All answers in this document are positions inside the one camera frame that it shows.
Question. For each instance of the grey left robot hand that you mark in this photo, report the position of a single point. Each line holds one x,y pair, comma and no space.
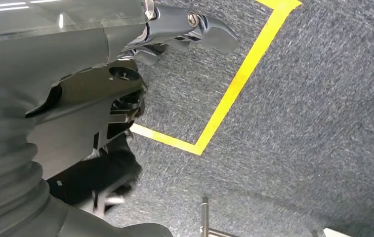
59,49

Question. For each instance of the stainless steel workbench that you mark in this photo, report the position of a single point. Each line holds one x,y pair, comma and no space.
204,216

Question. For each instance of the yellow floor tape square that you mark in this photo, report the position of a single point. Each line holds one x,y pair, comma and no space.
239,81

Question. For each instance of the white board panel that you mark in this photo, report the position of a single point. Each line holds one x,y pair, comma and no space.
335,233

